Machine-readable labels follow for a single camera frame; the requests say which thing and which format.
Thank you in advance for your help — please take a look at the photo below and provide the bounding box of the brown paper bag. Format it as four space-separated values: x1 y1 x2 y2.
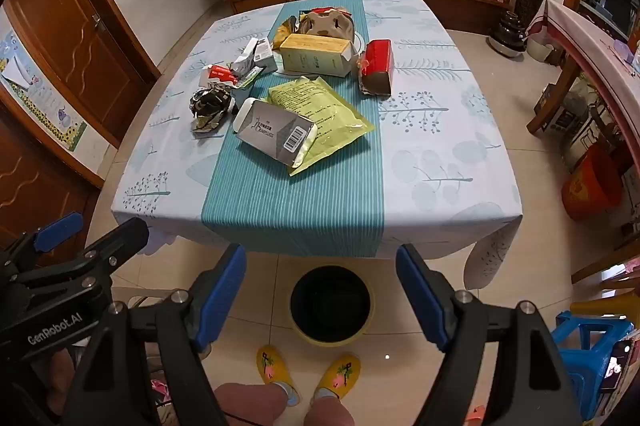
298 8 357 44

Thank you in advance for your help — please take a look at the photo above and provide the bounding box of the dark foil wrapper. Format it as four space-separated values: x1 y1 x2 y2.
188 86 238 134

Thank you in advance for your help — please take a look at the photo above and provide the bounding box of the person's left leg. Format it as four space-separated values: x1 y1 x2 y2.
212 381 291 426

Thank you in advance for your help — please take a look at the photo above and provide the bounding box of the orange bucket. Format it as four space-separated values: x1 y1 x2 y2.
561 143 626 221

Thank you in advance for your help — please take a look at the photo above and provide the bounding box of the blue plastic stool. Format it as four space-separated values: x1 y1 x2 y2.
550 310 640 422

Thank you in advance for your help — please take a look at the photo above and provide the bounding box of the black bin with yellow rim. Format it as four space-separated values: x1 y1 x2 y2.
289 265 377 348

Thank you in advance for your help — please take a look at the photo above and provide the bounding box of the black cooker pot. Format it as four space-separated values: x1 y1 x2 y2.
489 10 528 54

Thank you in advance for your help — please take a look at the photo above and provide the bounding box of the red white small carton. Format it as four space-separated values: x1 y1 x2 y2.
199 63 238 89

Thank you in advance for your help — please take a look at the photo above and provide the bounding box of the person's right leg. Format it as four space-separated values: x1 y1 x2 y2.
305 393 356 426

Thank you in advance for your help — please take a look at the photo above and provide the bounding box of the brown wooden door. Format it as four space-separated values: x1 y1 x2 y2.
5 0 156 147

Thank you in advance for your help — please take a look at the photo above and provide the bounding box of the white small box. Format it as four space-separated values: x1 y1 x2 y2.
252 38 278 74

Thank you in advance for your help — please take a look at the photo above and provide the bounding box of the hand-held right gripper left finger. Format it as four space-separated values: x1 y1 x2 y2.
62 243 248 426

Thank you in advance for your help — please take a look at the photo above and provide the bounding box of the green wrapper strip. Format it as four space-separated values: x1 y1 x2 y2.
235 66 266 90

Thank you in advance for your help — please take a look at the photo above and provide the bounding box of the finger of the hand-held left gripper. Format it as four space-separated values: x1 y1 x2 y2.
0 212 85 277
10 217 151 307

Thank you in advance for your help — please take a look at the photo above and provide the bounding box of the children's wall poster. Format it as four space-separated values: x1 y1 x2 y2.
0 28 88 151

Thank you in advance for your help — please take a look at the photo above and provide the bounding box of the person's leg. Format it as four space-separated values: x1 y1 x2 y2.
305 393 356 426
212 381 291 426

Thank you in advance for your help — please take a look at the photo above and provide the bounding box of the grey white barcode box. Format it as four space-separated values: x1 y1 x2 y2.
232 97 318 167

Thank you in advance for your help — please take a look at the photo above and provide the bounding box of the white pot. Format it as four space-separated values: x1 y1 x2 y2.
527 36 553 62

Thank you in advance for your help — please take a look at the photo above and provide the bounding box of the red brown carton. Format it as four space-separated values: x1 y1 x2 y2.
359 39 396 97

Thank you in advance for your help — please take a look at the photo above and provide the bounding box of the wooden television cabinet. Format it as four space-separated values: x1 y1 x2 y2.
225 0 516 34

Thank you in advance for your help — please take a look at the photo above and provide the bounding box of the pink tablecloth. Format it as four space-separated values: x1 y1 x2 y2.
542 0 640 147

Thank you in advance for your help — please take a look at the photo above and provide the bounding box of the black wicker basket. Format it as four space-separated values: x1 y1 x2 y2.
515 0 543 26

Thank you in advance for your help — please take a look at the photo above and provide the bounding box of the yellow snack packet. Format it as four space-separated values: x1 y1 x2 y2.
272 16 301 51

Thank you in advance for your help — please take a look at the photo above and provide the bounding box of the yellow embroidered slipper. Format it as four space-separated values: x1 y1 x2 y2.
312 352 362 402
256 345 296 399

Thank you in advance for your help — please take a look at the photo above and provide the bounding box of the table with tree tablecloth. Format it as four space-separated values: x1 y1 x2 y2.
109 0 523 291

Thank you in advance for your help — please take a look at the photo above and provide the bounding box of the yellow long box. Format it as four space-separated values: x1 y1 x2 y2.
278 33 358 78

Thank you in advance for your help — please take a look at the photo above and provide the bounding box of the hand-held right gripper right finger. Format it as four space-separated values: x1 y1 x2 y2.
395 243 583 426

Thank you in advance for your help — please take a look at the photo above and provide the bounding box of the yellow plastic bag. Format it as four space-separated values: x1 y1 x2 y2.
267 76 376 177

